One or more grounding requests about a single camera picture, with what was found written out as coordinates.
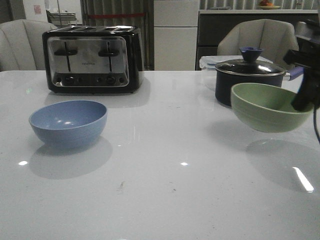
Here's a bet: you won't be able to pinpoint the green bowl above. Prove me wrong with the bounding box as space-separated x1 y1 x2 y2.
230 82 314 133

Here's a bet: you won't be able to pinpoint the blue bowl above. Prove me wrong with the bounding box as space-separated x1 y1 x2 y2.
29 100 108 149

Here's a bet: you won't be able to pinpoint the dark kitchen counter cabinet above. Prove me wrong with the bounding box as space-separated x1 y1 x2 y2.
195 9 318 70

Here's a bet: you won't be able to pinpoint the white refrigerator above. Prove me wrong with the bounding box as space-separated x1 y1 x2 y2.
153 0 200 71

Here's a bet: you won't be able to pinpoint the black cable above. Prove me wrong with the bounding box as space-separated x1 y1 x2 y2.
312 108 320 146

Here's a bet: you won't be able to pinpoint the beige armchair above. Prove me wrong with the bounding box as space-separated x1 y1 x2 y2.
217 19 299 70
0 19 57 72

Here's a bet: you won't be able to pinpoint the beige armchair right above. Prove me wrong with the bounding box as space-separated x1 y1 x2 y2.
217 19 299 70

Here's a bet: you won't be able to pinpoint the metal cart in background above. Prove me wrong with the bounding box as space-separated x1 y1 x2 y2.
46 10 77 26

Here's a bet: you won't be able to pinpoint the glass pot lid blue knob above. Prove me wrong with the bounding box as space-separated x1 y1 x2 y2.
215 46 286 77

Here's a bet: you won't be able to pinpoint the beige armchair left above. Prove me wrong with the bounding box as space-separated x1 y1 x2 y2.
0 19 57 72

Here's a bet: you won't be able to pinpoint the dark blue saucepan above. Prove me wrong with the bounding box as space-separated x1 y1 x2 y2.
215 70 302 106

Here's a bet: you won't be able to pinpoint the fruit bowl on counter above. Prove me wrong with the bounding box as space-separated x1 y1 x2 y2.
257 0 280 10

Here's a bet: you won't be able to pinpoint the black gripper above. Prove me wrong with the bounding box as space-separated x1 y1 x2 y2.
283 20 320 111

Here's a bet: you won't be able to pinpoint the black and chrome toaster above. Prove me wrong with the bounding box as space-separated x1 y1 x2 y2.
42 25 145 94

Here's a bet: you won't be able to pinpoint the red barrier tape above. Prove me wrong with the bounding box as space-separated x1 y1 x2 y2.
87 12 146 19

